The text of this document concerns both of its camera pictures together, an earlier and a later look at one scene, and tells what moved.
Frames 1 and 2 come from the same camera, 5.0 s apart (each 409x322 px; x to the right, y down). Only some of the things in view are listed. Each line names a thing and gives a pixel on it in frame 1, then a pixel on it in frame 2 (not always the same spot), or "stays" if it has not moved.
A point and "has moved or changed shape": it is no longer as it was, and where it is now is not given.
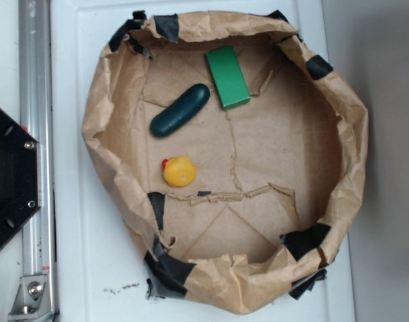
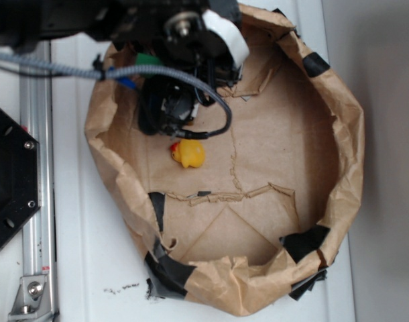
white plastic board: [99, 263] stays
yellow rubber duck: [179, 171] to [189, 152]
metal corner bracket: [32, 299] stays
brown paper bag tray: [230, 151] stays
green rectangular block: [228, 76] has moved or changed shape
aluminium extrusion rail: [37, 127] stays
